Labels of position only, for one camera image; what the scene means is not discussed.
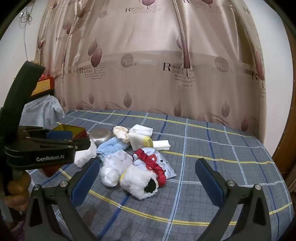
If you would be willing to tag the red cardboard box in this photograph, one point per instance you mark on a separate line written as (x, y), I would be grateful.
(44, 85)

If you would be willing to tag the red and white garment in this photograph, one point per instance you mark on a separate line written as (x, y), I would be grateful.
(159, 163)

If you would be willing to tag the white cloth with yellow trim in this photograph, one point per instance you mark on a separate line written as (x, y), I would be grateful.
(138, 141)

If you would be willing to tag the white folded cloth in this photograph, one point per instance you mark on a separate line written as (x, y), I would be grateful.
(141, 130)

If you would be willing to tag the leaf print curtain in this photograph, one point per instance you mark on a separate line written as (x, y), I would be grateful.
(150, 81)

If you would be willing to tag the white fluffy hat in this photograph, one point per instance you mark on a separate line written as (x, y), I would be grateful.
(136, 182)

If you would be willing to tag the grey plaid bed sheet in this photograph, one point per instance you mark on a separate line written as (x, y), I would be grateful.
(196, 143)

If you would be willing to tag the person's left hand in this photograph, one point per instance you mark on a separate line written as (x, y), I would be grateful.
(16, 187)

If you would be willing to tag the small white folded towel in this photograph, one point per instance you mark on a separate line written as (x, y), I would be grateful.
(161, 144)

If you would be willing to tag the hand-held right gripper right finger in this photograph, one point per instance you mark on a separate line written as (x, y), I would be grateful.
(209, 179)

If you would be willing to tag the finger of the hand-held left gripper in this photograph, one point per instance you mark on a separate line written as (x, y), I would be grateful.
(59, 134)
(79, 143)

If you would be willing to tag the white patterned cloth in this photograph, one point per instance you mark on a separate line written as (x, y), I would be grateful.
(115, 162)

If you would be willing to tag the steel bowl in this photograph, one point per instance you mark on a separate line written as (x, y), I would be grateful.
(100, 136)

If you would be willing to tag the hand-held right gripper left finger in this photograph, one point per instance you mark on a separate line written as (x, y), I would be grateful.
(84, 179)

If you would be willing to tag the red tin box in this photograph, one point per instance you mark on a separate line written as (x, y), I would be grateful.
(78, 132)

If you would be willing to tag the cream cloth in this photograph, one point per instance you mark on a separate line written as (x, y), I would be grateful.
(121, 134)

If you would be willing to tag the white tissue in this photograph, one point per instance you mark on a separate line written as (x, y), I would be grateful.
(84, 155)

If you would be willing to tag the pale plastic table cover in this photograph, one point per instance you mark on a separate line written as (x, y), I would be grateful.
(44, 110)

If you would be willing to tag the light blue towel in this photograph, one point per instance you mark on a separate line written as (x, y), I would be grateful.
(110, 146)

